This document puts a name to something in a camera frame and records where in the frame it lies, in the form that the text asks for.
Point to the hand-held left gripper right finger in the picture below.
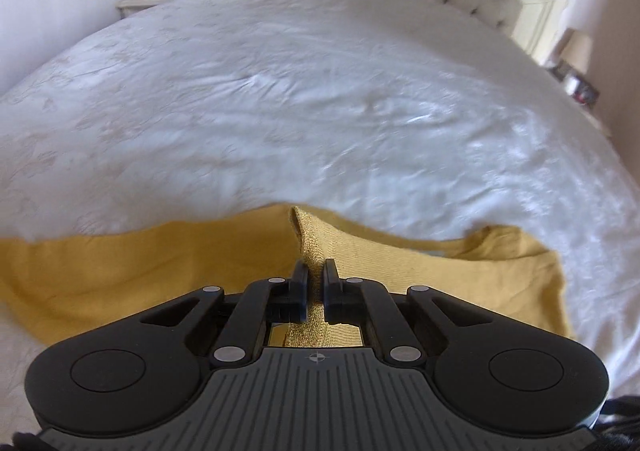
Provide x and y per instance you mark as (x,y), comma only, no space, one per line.
(329,288)

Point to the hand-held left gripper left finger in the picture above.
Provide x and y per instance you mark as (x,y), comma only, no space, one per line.
(301,288)

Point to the yellow shirt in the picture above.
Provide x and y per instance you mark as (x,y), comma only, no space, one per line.
(125,271)

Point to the white embroidered bedspread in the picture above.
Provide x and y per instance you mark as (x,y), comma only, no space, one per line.
(300,106)

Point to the white nightstand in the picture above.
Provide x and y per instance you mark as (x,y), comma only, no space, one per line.
(137,5)

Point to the cream table lamp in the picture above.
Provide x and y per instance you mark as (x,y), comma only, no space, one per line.
(577,51)

